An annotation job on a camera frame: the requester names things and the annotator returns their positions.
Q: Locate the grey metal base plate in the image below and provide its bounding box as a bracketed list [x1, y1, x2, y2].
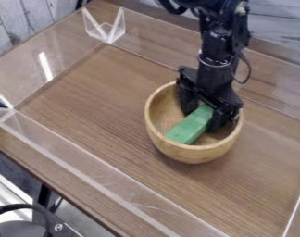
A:
[0, 216, 80, 237]

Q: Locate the green rectangular block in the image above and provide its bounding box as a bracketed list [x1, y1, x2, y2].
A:
[164, 104, 212, 144]

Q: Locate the brown wooden bowl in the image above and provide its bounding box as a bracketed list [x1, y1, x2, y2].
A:
[143, 82, 243, 164]

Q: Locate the clear acrylic tray wall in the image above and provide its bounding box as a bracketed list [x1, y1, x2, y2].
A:
[0, 3, 300, 237]

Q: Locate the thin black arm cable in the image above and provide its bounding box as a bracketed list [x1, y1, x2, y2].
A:
[228, 50, 253, 85]

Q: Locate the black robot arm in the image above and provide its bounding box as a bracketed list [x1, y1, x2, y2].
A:
[158, 0, 250, 132]

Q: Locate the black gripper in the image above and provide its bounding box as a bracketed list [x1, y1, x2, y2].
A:
[175, 56, 242, 132]

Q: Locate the black table leg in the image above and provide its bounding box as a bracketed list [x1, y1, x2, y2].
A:
[37, 184, 51, 208]

